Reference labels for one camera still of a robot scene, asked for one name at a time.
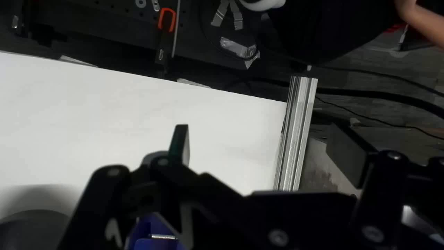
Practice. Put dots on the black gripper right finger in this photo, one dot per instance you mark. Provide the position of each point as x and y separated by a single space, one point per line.
386 185

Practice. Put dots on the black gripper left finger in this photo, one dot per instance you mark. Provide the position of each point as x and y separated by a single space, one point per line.
181 144

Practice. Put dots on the person forearm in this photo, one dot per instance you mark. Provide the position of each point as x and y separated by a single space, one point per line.
424 20

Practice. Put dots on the white round object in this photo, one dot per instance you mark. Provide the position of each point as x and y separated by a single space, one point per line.
260 3

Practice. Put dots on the white table cover sheet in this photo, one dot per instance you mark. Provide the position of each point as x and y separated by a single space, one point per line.
116 120

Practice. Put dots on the silver tape strips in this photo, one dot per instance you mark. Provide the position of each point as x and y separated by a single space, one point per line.
237 44

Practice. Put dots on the orange hook clamp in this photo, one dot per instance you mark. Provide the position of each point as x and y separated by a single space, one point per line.
167 20

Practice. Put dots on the black post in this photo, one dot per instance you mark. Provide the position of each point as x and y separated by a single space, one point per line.
162 47

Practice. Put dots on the aluminium extrusion rail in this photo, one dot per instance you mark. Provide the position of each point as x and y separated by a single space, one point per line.
296 134

